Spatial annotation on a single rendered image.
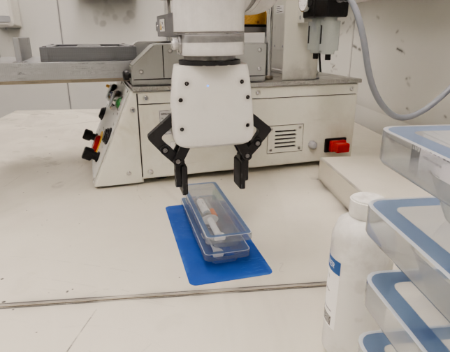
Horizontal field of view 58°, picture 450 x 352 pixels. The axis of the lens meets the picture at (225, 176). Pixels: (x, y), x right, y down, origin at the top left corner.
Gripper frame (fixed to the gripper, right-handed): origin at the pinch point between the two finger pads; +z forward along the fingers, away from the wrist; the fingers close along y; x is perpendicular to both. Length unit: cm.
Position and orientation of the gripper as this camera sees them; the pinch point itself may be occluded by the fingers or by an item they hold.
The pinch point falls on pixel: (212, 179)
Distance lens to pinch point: 54.7
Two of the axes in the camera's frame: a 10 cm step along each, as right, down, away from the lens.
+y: 9.7, -0.9, 2.4
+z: 0.1, 9.4, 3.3
